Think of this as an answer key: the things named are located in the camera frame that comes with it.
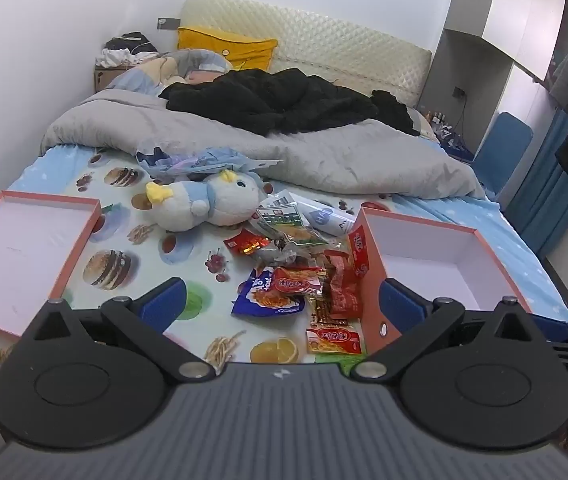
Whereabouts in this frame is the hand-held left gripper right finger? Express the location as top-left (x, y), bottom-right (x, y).
top-left (353, 278), bottom-right (547, 380)

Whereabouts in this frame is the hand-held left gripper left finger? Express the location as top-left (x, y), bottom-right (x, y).
top-left (20, 278), bottom-right (215, 382)

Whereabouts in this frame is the orange gift box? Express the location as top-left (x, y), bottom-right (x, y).
top-left (348, 205), bottom-right (535, 356)

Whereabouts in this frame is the blue snack packet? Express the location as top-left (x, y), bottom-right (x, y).
top-left (230, 267), bottom-right (307, 317)

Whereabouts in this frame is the pile of mixed snacks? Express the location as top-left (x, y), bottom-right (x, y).
top-left (223, 192), bottom-right (367, 358)

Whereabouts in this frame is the food printed bed sheet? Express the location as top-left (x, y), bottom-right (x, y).
top-left (0, 157), bottom-right (405, 401)

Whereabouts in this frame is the white spray bottle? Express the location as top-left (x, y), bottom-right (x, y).
top-left (299, 200), bottom-right (360, 236)

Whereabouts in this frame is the blue white plush penguin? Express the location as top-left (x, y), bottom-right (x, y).
top-left (145, 169), bottom-right (267, 233)

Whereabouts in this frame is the blue printed plastic bag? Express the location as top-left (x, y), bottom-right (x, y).
top-left (136, 146), bottom-right (282, 181)

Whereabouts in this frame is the orange box lid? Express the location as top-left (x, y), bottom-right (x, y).
top-left (0, 190), bottom-right (102, 337)

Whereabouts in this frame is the grey blanket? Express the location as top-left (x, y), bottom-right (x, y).
top-left (39, 87), bottom-right (487, 201)

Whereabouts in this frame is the blue curtain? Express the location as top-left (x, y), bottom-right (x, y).
top-left (506, 105), bottom-right (568, 258)

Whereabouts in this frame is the cluttered bedside stand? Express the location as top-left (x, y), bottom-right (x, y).
top-left (424, 110), bottom-right (475, 161)

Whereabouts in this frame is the beige pillow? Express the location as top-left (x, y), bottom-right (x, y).
top-left (409, 107), bottom-right (439, 141)

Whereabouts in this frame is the blue covered chair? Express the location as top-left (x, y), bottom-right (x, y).
top-left (471, 111), bottom-right (535, 196)

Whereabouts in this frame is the black garment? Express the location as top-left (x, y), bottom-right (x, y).
top-left (371, 89), bottom-right (421, 136)

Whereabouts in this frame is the black jacket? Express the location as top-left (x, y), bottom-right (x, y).
top-left (158, 67), bottom-right (380, 137)

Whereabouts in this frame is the cardboard box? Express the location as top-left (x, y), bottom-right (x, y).
top-left (94, 65), bottom-right (130, 93)

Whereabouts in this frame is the cartoon printed pillow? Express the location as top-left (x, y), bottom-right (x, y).
top-left (109, 49), bottom-right (235, 96)

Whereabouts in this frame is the heap of clothes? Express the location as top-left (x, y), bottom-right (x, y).
top-left (96, 31), bottom-right (160, 68)

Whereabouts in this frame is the yellow pillow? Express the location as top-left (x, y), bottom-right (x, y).
top-left (176, 26), bottom-right (279, 72)

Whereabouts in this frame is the cream quilted headboard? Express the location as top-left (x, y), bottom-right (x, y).
top-left (179, 0), bottom-right (434, 108)

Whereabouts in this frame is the white wall cabinet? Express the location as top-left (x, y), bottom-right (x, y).
top-left (431, 0), bottom-right (568, 156)

